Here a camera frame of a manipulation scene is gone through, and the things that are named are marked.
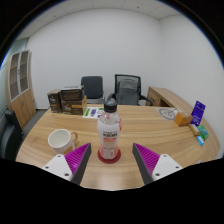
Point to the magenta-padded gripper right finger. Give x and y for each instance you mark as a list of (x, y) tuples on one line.
[(148, 160)]

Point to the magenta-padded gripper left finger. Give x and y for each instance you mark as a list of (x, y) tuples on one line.
[(76, 159)]

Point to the clear bottle with black cap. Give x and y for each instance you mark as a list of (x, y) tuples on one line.
[(109, 133)]

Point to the white ceramic mug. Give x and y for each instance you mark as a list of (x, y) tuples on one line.
[(60, 140)]

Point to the flat round red coaster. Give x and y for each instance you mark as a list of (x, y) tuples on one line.
[(109, 161)]

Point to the printed paper sheet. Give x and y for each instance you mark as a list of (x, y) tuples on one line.
[(93, 112)]

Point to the brown cardboard box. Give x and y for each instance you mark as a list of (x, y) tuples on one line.
[(75, 107)]

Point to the wooden tissue box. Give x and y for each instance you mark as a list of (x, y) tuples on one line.
[(182, 119)]

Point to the small yellow packet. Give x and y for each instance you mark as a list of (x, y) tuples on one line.
[(194, 129)]

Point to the small blue packet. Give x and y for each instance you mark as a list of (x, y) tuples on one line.
[(200, 140)]

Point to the green packet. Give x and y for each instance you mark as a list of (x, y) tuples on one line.
[(203, 132)]

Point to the small dark brown box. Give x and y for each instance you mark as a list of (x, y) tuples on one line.
[(54, 101)]

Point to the flat dark carton box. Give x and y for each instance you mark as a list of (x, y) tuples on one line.
[(72, 93)]

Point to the wooden side desk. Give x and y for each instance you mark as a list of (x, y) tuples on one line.
[(166, 96)]

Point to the purple standing card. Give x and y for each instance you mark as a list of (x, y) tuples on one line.
[(198, 113)]

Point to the black leather sofa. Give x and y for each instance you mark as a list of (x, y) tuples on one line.
[(9, 136)]

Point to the black mesh office chair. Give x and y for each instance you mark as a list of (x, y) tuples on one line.
[(128, 90)]

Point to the grey office chair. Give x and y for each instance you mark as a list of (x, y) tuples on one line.
[(92, 87)]

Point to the wooden shelf cabinet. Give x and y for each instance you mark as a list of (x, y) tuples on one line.
[(21, 100)]

